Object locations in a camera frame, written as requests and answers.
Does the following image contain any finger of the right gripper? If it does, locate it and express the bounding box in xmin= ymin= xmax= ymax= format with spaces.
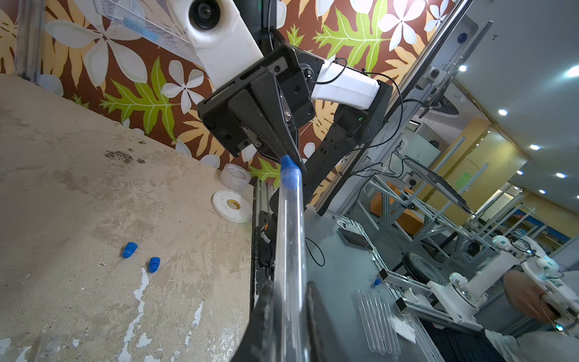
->
xmin=251 ymin=69 xmax=305 ymax=172

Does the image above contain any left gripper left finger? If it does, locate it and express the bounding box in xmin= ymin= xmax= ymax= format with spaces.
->
xmin=230 ymin=281 xmax=276 ymax=362

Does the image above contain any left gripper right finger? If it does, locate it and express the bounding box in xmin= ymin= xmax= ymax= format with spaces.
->
xmin=305 ymin=281 xmax=348 ymax=362

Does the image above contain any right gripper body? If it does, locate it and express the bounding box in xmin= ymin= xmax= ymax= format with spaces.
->
xmin=198 ymin=45 xmax=316 ymax=158

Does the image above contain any clear test tube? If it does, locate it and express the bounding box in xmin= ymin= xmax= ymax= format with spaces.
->
xmin=274 ymin=179 xmax=309 ymax=361

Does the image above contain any blue stopper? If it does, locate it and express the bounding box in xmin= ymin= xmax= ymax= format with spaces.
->
xmin=147 ymin=256 xmax=161 ymax=274
xmin=280 ymin=155 xmax=302 ymax=190
xmin=122 ymin=242 xmax=138 ymax=259

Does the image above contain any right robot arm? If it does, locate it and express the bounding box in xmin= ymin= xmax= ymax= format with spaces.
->
xmin=172 ymin=1 xmax=392 ymax=202

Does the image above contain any clear tape roll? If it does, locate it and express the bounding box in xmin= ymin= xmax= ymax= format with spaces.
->
xmin=220 ymin=163 xmax=251 ymax=191

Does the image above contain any white tape roll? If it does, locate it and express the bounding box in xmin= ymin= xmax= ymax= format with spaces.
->
xmin=211 ymin=190 xmax=252 ymax=224

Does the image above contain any white mesh basket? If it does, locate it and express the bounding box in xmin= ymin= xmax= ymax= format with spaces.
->
xmin=93 ymin=0 xmax=204 ymax=68

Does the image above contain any person hand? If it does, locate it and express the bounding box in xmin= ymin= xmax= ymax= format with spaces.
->
xmin=503 ymin=270 xmax=554 ymax=324

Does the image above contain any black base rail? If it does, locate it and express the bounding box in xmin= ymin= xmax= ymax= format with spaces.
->
xmin=250 ymin=176 xmax=276 ymax=313

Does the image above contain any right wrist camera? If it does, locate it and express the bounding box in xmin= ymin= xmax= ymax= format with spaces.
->
xmin=168 ymin=0 xmax=263 ymax=88

